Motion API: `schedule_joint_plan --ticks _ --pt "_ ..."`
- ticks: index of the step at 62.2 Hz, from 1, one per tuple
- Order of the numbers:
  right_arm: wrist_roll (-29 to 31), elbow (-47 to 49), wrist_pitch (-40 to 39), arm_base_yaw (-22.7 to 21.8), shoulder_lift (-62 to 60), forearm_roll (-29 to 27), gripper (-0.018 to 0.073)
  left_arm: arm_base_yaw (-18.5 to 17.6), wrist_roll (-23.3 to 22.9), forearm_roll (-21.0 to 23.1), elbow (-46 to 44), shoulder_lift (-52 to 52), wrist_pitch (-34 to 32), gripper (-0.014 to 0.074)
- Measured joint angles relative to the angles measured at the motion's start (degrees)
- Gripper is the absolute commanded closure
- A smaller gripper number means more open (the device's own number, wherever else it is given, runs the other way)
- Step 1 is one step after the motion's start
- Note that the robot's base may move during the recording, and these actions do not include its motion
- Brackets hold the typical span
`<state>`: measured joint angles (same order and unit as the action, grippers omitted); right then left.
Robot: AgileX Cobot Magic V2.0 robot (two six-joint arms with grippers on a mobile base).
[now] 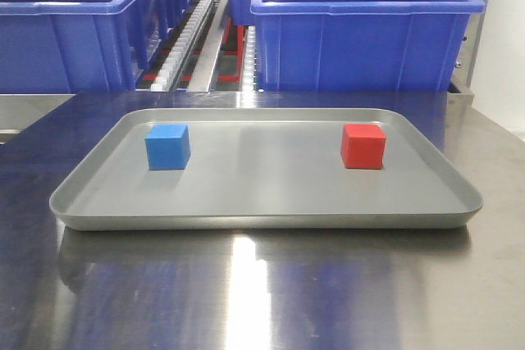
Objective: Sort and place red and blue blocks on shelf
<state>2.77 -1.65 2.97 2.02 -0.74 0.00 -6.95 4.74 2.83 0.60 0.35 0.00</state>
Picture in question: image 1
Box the blue cube block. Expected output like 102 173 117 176
144 124 191 170

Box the red cube block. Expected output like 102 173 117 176
340 124 386 170

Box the grey metal tray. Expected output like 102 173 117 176
49 108 483 230

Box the front right blue bin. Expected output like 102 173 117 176
250 0 485 92

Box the front left blue bin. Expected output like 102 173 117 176
1 0 167 94

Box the white roller rail right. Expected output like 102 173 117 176
240 26 257 92

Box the white roller rail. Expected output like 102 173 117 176
240 26 257 92
149 0 214 92

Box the red metal frame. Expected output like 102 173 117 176
217 16 245 83

